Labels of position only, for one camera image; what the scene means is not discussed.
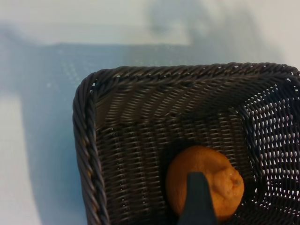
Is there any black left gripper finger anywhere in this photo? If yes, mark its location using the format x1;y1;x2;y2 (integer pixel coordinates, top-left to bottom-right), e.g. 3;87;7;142
182;172;218;225

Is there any orange mandarin fruit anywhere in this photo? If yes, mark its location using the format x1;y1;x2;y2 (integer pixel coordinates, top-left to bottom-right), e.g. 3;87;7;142
165;145;245;222

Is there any dark brown woven basket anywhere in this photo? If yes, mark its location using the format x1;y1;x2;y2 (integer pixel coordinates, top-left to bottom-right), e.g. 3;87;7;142
72;62;300;225

